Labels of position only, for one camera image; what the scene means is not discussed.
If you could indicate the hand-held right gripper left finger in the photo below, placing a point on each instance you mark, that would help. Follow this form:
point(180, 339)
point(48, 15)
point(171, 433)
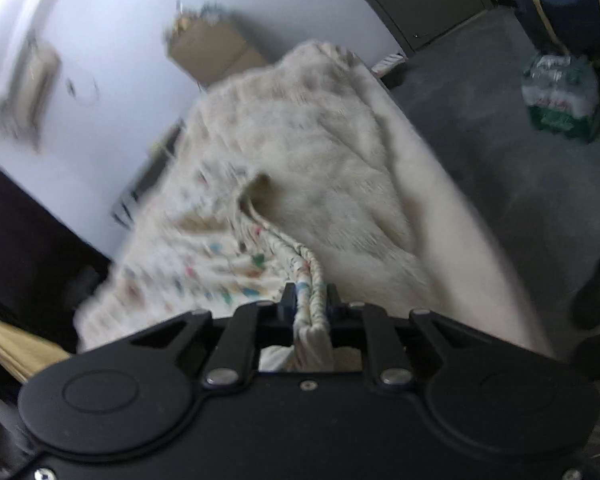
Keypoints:
point(287, 307)

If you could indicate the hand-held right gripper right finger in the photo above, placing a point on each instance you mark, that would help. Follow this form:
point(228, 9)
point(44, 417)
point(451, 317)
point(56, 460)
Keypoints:
point(334, 310)

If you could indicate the cream dog print garment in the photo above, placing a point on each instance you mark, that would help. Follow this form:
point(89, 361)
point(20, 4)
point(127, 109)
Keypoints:
point(205, 260)

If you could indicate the fluffy cream blanket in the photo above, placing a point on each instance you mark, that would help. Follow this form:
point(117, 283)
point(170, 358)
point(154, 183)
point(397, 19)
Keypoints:
point(340, 185)

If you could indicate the grey folding table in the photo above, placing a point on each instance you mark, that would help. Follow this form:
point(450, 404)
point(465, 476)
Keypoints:
point(166, 139)

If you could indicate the white striped box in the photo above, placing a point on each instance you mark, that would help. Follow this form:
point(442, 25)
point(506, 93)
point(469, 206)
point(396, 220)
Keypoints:
point(389, 64)

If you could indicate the person's dark shoe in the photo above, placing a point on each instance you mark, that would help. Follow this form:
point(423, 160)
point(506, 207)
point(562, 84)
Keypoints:
point(597, 357)

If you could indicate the yellow checked towel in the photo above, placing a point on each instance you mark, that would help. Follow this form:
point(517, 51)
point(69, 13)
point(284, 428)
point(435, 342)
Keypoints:
point(15, 345)

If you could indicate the green water bottle pack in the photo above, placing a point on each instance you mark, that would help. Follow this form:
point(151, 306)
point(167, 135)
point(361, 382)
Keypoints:
point(560, 100)

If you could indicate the dark blue bag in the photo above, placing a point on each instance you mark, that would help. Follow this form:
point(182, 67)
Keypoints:
point(570, 10)

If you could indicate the beige wall unit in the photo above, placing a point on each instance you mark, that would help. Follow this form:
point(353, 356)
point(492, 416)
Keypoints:
point(35, 85)

